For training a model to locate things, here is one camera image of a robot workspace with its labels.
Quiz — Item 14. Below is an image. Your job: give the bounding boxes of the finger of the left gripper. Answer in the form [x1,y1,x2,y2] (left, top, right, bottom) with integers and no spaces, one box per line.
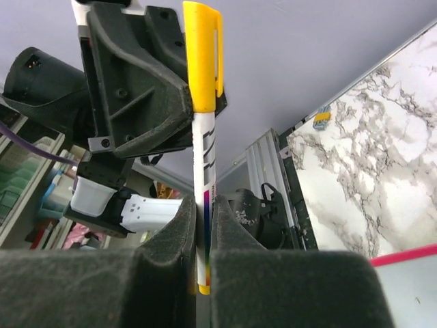
[145,5,228,115]

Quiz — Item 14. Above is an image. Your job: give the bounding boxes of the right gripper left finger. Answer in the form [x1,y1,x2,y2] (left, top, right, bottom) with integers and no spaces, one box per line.
[1,196,197,327]

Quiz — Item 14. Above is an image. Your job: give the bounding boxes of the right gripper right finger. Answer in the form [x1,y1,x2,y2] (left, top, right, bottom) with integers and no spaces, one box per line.
[210,195,394,327]

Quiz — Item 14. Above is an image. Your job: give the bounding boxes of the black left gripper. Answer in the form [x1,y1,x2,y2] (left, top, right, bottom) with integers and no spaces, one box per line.
[65,1,193,238]

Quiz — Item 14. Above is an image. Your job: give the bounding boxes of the yellow marker cap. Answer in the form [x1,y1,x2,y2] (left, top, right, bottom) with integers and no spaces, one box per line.
[183,1,224,113]

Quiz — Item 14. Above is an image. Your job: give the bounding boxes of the pink framed whiteboard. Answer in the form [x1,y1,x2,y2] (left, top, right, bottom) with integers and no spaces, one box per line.
[371,244,437,327]

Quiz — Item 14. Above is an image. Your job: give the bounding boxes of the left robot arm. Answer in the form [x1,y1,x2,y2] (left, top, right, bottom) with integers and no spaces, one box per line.
[1,1,227,238]

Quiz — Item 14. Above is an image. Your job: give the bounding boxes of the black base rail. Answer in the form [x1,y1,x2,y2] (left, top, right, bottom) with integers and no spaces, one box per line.
[218,132,318,250]

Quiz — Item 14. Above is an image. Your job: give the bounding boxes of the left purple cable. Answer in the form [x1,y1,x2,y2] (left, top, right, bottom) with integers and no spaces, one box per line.
[0,121,81,167]

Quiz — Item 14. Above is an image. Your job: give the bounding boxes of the aluminium frame profile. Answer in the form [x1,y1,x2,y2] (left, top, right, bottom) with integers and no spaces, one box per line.
[245,129,294,226]

